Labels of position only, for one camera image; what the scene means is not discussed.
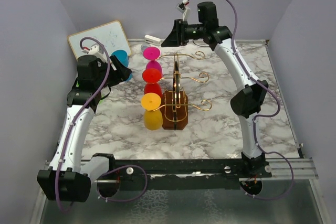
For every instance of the wooden rack base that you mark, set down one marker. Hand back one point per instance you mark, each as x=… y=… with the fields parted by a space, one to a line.
x=175 y=116

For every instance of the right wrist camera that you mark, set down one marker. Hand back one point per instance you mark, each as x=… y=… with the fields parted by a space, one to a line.
x=183 y=8

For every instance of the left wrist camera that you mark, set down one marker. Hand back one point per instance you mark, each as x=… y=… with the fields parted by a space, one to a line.
x=97 y=51

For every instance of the small whiteboard gold frame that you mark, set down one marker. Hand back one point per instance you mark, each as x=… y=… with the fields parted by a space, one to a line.
x=111 y=35

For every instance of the green wine glass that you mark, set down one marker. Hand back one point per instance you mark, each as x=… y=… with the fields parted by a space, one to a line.
x=83 y=94

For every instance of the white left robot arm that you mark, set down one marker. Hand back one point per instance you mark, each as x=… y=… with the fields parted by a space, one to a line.
x=66 y=179

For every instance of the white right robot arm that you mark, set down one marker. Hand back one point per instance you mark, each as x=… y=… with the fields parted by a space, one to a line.
x=251 y=92

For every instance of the white eraser box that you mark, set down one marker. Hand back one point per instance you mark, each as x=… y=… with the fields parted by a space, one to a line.
x=152 y=40

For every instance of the yellow wine glass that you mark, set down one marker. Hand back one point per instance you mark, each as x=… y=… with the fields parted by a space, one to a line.
x=152 y=118

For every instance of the red wine glass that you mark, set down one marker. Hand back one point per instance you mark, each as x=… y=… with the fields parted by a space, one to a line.
x=151 y=76

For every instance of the blue wine glass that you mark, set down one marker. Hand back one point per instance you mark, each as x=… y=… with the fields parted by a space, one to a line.
x=122 y=55

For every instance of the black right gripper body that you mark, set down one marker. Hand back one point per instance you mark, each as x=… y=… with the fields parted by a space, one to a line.
x=194 y=31

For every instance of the black mounting rail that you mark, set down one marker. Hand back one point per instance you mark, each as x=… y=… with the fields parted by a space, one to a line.
x=182 y=174

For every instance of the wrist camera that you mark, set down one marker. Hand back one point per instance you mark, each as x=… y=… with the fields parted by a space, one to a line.
x=183 y=8
x=97 y=51

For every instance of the pink wine glass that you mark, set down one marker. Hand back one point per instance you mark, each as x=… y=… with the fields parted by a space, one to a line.
x=152 y=54

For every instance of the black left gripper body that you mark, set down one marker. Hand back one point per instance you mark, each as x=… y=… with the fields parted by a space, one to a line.
x=100 y=81

